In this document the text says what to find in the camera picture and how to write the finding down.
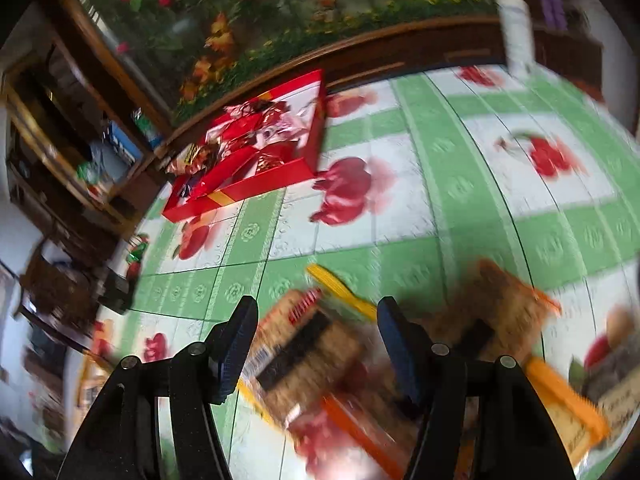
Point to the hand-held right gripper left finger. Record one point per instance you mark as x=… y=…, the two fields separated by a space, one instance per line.
x=237 y=355

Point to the red gift box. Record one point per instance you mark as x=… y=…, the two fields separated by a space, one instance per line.
x=280 y=180

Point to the purple bottles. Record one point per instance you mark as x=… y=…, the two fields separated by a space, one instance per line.
x=552 y=5

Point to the flower wall painting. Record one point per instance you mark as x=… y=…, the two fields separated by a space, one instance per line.
x=300 y=20

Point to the yellow orange biscuit packet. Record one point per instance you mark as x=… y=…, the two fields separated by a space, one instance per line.
x=560 y=400

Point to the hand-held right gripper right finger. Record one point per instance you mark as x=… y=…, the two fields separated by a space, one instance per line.
x=400 y=355

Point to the white plastic bottle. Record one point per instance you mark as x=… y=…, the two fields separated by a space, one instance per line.
x=515 y=20

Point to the small black box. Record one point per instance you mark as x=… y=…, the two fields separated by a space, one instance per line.
x=117 y=292

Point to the wooden chair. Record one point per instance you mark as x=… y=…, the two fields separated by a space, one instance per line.
x=55 y=285

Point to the pile of wrapped candies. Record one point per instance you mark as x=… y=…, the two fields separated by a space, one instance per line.
x=255 y=125

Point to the green floral tablecloth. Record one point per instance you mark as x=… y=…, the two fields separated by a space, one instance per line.
x=450 y=200

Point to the orange edged snack packet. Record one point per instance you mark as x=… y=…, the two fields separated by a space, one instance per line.
x=360 y=430

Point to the dark seeds bag with label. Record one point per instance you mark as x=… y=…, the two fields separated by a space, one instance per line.
x=617 y=400

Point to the green can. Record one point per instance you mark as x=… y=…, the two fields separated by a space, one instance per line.
x=146 y=127

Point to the large orange yellow packet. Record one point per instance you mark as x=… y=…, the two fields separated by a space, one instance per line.
x=92 y=380

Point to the green wrapped candy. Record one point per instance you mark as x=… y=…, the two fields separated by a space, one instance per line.
x=135 y=252

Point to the blue box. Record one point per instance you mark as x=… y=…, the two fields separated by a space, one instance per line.
x=122 y=142

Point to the biscuit packet with black bar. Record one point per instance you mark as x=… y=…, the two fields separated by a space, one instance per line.
x=305 y=355

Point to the wooden shelf unit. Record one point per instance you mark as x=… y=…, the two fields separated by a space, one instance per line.
x=575 y=55
x=60 y=170

